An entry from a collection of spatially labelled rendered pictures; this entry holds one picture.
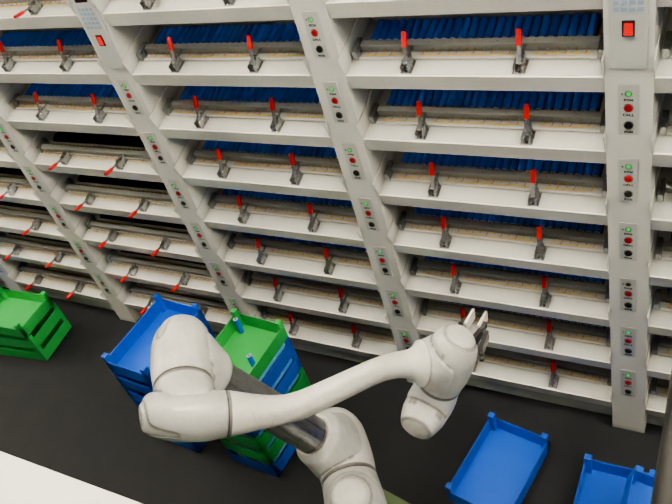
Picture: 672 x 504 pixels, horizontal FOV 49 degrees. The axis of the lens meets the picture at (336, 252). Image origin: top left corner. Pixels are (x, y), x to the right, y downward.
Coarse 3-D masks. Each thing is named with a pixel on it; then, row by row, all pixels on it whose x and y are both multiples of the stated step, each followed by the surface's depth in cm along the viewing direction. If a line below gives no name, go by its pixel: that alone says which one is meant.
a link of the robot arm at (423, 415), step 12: (408, 396) 170; (420, 396) 167; (432, 396) 165; (456, 396) 166; (408, 408) 167; (420, 408) 165; (432, 408) 166; (444, 408) 166; (408, 420) 166; (420, 420) 164; (432, 420) 165; (444, 420) 168; (408, 432) 169; (420, 432) 166; (432, 432) 166
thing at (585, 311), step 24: (408, 264) 230; (408, 288) 230; (432, 288) 227; (480, 288) 221; (504, 288) 218; (528, 288) 215; (552, 288) 212; (528, 312) 215; (552, 312) 209; (576, 312) 206; (600, 312) 204
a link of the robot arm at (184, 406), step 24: (168, 384) 156; (192, 384) 157; (144, 408) 153; (168, 408) 152; (192, 408) 153; (216, 408) 155; (144, 432) 154; (168, 432) 153; (192, 432) 153; (216, 432) 155
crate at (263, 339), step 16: (240, 320) 249; (256, 320) 245; (224, 336) 246; (240, 336) 248; (256, 336) 246; (272, 336) 244; (240, 352) 242; (256, 352) 241; (272, 352) 236; (240, 368) 237; (256, 368) 230
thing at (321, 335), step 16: (272, 320) 287; (288, 320) 284; (304, 320) 280; (320, 320) 276; (336, 320) 274; (304, 336) 278; (320, 336) 276; (336, 336) 273; (352, 336) 271; (368, 336) 268; (384, 336) 266; (352, 352) 271; (368, 352) 265; (384, 352) 263
